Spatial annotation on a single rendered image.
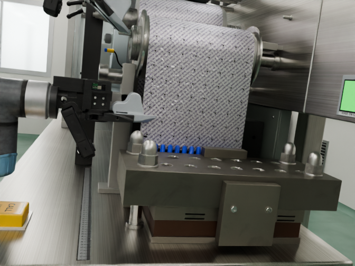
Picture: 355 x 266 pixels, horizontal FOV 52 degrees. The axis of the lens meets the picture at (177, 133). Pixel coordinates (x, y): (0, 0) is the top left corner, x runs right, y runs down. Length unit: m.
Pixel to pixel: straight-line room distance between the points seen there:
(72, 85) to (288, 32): 0.50
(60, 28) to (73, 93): 5.64
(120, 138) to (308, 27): 0.48
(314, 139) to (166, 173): 0.59
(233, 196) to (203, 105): 0.26
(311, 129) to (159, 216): 0.59
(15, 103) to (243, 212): 0.46
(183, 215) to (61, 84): 0.34
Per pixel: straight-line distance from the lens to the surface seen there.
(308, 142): 1.09
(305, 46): 0.83
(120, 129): 0.86
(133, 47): 0.80
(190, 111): 0.80
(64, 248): 0.62
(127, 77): 0.84
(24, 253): 0.62
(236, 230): 0.65
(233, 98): 0.82
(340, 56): 0.73
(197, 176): 0.62
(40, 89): 0.74
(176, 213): 0.64
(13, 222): 0.70
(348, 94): 0.68
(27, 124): 6.48
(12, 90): 0.75
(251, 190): 0.63
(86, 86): 0.73
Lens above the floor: 1.18
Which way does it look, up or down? 8 degrees down
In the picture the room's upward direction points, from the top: 6 degrees clockwise
